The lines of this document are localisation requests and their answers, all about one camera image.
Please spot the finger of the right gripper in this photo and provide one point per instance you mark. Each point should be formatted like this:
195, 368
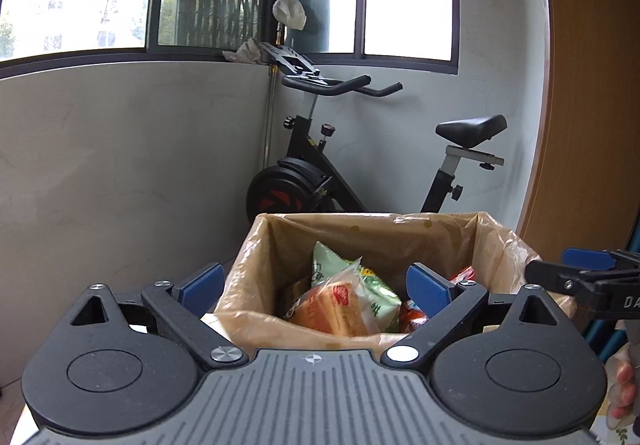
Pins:
600, 260
577, 283

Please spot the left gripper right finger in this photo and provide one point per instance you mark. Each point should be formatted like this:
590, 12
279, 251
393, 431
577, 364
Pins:
470, 328

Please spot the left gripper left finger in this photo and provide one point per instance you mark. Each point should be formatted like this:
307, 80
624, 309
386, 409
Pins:
157, 328

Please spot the red snack stick packet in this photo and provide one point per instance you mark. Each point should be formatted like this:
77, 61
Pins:
415, 314

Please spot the orange bread pack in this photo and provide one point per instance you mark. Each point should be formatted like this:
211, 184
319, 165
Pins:
334, 308

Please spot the person right hand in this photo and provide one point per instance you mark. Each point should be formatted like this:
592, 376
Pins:
622, 386

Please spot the wooden board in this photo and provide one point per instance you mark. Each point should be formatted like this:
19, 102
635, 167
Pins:
584, 189

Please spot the green snack bag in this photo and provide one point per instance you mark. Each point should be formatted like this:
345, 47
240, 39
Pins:
383, 302

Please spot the taped cardboard box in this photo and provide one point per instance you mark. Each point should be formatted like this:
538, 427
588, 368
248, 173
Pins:
277, 253

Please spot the white cloth on pole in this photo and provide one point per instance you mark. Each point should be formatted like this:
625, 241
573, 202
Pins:
290, 13

